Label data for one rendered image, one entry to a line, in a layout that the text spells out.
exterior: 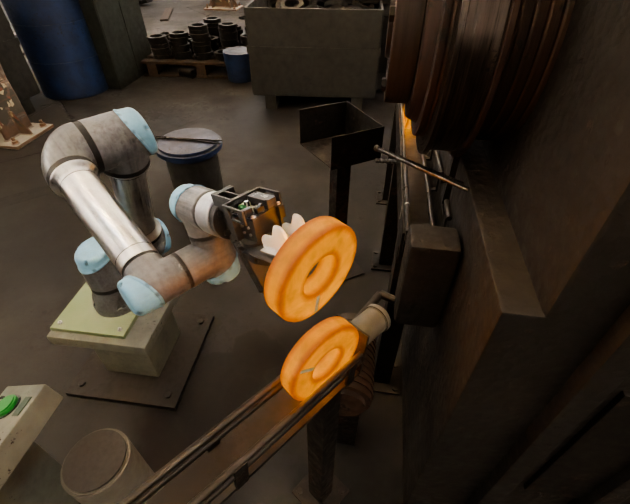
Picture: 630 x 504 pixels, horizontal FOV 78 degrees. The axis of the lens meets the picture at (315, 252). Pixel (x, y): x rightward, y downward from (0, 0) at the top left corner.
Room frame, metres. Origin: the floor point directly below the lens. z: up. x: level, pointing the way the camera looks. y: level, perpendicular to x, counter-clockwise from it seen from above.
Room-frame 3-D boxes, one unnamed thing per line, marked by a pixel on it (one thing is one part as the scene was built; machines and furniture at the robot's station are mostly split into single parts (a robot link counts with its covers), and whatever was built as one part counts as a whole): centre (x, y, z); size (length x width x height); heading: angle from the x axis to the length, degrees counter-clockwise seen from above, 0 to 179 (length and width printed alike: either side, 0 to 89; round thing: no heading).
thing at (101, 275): (0.85, 0.64, 0.48); 0.13 x 0.12 x 0.14; 134
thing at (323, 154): (1.35, -0.09, 0.36); 0.26 x 0.20 x 0.72; 26
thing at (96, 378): (0.85, 0.64, 0.13); 0.40 x 0.40 x 0.26; 82
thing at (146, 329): (0.85, 0.64, 0.28); 0.32 x 0.32 x 0.04; 82
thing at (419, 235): (0.58, -0.24, 0.68); 0.11 x 0.08 x 0.24; 81
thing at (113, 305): (0.85, 0.64, 0.37); 0.15 x 0.15 x 0.10
